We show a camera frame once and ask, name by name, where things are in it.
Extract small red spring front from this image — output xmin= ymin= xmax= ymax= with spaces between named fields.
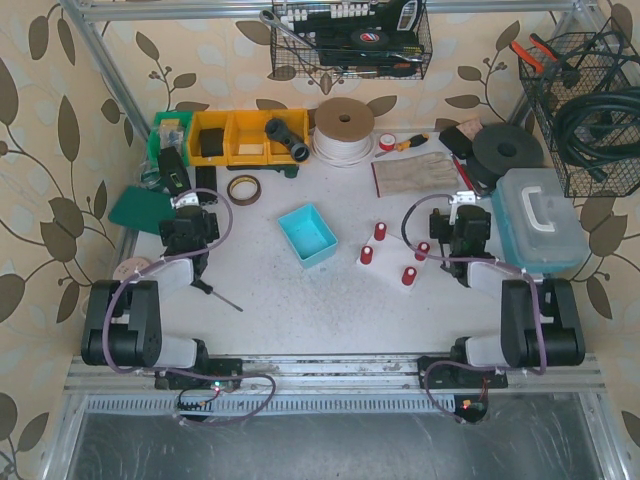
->
xmin=414 ymin=242 xmax=430 ymax=262

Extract light blue plastic box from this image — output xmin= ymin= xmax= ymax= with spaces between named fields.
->
xmin=278 ymin=204 xmax=338 ymax=269

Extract long red spring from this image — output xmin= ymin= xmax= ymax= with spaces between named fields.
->
xmin=359 ymin=245 xmax=373 ymax=265

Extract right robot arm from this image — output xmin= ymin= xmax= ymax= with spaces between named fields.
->
xmin=400 ymin=194 xmax=586 ymax=375

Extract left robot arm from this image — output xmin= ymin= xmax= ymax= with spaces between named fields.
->
xmin=81 ymin=188 xmax=233 ymax=374

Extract metal nail pin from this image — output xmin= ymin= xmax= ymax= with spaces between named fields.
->
xmin=191 ymin=279 xmax=243 ymax=312

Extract green plastic lid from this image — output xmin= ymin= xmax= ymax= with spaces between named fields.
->
xmin=108 ymin=186 xmax=176 ymax=235

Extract white peg board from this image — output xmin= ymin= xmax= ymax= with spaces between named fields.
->
xmin=356 ymin=233 xmax=427 ymax=293

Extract beige work glove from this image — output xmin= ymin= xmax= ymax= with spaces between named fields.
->
xmin=372 ymin=152 xmax=458 ymax=198

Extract black ribbed block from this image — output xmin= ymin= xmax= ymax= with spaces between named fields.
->
xmin=195 ymin=166 xmax=218 ymax=205

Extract black green meter device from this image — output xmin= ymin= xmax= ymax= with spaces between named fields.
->
xmin=157 ymin=147 xmax=191 ymax=196

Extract round beige power socket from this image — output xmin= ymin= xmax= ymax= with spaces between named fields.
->
xmin=112 ymin=257 xmax=151 ymax=281

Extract brown tape roll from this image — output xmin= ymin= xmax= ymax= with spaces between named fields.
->
xmin=227 ymin=175 xmax=262 ymax=206

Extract yellow black screwdriver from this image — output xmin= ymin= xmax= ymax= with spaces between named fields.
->
xmin=374 ymin=133 xmax=429 ymax=158

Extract black disc spool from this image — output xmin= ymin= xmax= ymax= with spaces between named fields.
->
xmin=466 ymin=123 xmax=544 ymax=187

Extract black box in bin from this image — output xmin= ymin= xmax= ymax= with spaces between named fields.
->
xmin=199 ymin=128 xmax=224 ymax=157

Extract red white tape roll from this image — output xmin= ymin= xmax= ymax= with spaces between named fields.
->
xmin=378 ymin=133 xmax=396 ymax=152

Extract green storage bin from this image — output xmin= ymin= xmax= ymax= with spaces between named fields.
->
xmin=147 ymin=111 xmax=193 ymax=167

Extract yellow storage bin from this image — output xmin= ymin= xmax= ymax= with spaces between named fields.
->
xmin=187 ymin=109 xmax=310 ymax=167

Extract grey pipe fitting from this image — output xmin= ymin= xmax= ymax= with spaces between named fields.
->
xmin=265 ymin=118 xmax=310 ymax=163

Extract black electrical tape roll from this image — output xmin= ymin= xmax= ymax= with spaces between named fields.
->
xmin=349 ymin=28 xmax=389 ymax=51

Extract silver wrench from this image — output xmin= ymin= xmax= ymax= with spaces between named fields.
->
xmin=259 ymin=10 xmax=316 ymax=50

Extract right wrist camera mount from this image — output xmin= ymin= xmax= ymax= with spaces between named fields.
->
xmin=449 ymin=191 xmax=477 ymax=225

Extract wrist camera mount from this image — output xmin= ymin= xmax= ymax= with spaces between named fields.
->
xmin=449 ymin=191 xmax=477 ymax=225
xmin=170 ymin=193 xmax=200 ymax=210

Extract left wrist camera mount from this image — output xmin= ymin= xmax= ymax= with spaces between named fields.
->
xmin=170 ymin=193 xmax=200 ymax=210

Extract clear toolbox white handle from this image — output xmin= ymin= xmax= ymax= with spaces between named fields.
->
xmin=491 ymin=168 xmax=589 ymax=274

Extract green bin rail base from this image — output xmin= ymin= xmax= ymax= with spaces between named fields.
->
xmin=227 ymin=164 xmax=300 ymax=179

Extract white cable spool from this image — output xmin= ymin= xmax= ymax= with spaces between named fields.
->
xmin=312 ymin=97 xmax=375 ymax=168

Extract coiled black hose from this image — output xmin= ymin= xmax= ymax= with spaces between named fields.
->
xmin=554 ymin=29 xmax=640 ymax=174

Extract top wire basket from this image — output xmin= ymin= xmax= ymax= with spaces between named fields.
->
xmin=259 ymin=1 xmax=432 ymax=85

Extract wire basket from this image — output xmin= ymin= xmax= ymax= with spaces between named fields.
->
xmin=259 ymin=1 xmax=432 ymax=85
xmin=518 ymin=30 xmax=639 ymax=198

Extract orange handled pliers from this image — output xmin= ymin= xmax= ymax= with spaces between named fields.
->
xmin=509 ymin=33 xmax=559 ymax=75

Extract right wire basket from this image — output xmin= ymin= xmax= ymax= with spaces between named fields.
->
xmin=518 ymin=30 xmax=639 ymax=198

